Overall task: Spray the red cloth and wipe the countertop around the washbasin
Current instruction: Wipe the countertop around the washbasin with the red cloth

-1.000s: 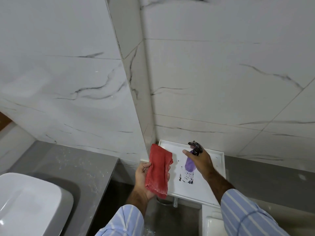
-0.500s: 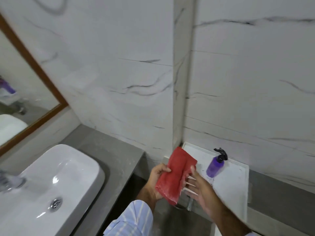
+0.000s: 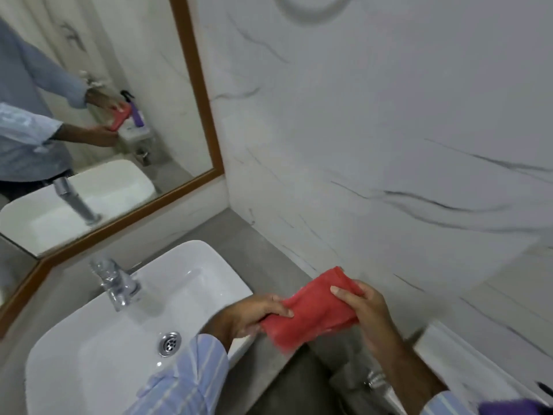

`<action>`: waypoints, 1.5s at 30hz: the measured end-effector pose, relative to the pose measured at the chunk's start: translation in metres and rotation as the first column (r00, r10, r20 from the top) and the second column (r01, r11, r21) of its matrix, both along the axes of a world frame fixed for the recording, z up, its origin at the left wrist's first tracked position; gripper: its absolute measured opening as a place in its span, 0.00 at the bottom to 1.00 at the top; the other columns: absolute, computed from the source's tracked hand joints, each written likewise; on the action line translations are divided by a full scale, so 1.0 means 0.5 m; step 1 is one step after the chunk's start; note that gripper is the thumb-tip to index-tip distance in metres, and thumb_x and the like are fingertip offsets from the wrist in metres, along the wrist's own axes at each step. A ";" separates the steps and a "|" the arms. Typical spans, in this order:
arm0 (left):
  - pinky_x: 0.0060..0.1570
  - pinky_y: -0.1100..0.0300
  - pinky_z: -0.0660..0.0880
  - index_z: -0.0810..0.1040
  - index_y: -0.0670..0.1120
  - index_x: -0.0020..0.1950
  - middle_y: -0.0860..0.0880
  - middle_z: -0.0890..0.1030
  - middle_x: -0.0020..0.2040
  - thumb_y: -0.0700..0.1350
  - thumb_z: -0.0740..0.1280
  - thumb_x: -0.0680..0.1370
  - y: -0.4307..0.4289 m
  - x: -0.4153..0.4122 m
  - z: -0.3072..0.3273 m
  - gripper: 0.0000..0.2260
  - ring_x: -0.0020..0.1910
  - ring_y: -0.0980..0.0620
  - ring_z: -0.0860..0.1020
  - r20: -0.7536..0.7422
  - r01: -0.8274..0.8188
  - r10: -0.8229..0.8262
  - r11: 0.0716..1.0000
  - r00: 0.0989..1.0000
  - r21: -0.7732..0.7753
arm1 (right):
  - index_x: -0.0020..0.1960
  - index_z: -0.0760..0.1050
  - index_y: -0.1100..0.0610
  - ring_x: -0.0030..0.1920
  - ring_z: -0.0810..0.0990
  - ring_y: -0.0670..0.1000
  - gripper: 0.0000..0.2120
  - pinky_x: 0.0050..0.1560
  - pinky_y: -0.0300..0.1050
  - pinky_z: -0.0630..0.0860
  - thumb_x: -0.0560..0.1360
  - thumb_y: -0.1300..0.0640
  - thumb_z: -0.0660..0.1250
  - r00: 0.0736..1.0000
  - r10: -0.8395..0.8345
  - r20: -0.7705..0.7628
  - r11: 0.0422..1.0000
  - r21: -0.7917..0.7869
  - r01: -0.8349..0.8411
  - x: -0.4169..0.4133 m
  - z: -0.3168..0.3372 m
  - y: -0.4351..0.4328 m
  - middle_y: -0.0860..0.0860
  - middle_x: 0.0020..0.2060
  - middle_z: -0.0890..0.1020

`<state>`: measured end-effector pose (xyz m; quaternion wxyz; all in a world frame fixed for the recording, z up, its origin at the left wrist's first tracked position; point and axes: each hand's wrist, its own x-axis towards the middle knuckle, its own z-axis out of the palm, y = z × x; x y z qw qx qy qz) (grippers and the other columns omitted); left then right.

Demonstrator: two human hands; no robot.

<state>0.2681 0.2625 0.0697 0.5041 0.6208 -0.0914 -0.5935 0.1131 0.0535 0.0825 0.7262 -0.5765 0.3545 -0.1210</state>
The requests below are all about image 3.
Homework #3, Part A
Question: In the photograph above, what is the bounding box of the person's left hand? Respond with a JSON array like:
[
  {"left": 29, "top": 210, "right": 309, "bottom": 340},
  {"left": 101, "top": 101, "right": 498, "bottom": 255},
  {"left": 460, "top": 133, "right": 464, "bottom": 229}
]
[{"left": 200, "top": 293, "right": 294, "bottom": 352}]

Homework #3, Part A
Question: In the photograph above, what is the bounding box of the person's right hand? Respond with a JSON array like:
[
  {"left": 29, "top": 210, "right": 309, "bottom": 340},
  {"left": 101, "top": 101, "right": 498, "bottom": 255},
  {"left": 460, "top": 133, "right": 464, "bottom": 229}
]
[{"left": 330, "top": 280, "right": 408, "bottom": 360}]

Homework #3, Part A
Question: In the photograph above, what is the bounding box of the red cleaning cloth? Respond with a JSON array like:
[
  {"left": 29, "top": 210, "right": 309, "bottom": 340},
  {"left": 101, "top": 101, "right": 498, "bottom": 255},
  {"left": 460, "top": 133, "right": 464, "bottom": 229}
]
[{"left": 259, "top": 266, "right": 366, "bottom": 355}]

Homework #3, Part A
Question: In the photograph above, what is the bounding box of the purple spray bottle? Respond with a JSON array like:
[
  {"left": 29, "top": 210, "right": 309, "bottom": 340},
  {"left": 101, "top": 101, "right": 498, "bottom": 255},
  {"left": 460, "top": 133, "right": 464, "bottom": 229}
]
[{"left": 477, "top": 380, "right": 553, "bottom": 415}]

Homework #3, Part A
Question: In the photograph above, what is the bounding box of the person's right forearm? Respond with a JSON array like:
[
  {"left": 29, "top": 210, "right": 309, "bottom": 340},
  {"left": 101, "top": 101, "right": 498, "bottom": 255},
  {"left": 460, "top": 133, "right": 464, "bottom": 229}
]
[{"left": 376, "top": 341, "right": 476, "bottom": 415}]

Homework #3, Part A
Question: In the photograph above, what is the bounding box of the person's left forearm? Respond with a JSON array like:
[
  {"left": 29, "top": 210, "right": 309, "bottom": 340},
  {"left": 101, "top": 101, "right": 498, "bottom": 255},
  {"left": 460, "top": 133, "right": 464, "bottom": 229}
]
[{"left": 125, "top": 322, "right": 232, "bottom": 415}]

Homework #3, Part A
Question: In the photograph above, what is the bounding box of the chrome sink drain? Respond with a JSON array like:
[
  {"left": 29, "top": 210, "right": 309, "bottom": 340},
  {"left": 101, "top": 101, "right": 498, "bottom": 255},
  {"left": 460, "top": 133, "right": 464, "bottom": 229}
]
[{"left": 157, "top": 331, "right": 182, "bottom": 358}]

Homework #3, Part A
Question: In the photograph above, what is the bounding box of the white ceramic sink basin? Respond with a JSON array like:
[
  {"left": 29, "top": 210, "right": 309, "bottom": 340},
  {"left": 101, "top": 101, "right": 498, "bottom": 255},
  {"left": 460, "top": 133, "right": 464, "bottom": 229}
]
[{"left": 25, "top": 240, "right": 256, "bottom": 415}]

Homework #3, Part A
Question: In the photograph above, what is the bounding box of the white toilet tank lid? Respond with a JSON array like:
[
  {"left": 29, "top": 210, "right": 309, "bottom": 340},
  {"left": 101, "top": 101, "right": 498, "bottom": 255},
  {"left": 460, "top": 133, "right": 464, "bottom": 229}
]
[{"left": 406, "top": 322, "right": 550, "bottom": 415}]

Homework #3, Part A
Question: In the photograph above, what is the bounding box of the chrome faucet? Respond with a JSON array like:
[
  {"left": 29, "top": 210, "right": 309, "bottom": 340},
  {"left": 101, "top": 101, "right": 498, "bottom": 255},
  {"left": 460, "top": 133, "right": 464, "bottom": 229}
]
[{"left": 89, "top": 258, "right": 142, "bottom": 312}]

